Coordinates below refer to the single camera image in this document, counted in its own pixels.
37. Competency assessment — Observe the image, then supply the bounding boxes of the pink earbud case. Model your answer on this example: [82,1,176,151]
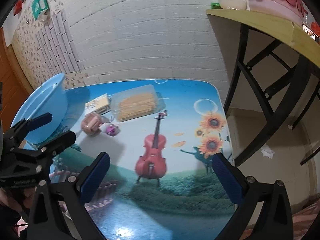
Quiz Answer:
[81,113,101,135]

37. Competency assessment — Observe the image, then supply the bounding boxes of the hello kitty figurine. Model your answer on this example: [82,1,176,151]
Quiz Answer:
[99,116,120,137]

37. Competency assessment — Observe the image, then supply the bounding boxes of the clear box of toothpicks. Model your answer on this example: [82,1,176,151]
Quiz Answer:
[111,85,165,122]

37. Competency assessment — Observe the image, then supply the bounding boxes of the left hand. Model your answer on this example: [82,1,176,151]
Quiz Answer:
[0,187,36,212]

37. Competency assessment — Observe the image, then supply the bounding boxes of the crumpled white paper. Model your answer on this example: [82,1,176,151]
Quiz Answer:
[261,144,275,159]

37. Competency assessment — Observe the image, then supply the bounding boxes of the blue plastic basin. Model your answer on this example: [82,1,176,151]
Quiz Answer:
[11,73,68,144]

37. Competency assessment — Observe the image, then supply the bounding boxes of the white yellow carton box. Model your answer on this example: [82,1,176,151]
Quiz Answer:
[84,94,111,116]

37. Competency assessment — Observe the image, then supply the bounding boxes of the wooden door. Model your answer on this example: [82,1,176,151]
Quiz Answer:
[1,28,34,126]

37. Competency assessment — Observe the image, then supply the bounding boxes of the small printed folding table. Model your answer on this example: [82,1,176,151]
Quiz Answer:
[50,80,234,239]

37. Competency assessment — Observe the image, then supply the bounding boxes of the yellow top folding table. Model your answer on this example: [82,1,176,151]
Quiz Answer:
[206,9,319,167]

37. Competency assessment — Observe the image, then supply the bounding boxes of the smartphone with lit screen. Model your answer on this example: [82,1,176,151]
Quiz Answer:
[302,24,319,43]

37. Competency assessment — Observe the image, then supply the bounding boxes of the small green box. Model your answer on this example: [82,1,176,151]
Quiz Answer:
[210,2,222,9]

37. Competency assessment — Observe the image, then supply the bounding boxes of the white bowl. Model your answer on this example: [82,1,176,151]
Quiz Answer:
[218,0,247,10]

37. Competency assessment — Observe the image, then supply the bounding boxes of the pink cute lunch pot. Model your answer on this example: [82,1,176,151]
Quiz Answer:
[248,0,305,26]

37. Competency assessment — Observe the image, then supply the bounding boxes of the red wall box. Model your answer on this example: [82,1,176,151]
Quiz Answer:
[13,0,23,16]

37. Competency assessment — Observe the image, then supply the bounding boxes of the green tissue pack on wall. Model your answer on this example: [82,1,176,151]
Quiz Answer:
[31,0,49,20]

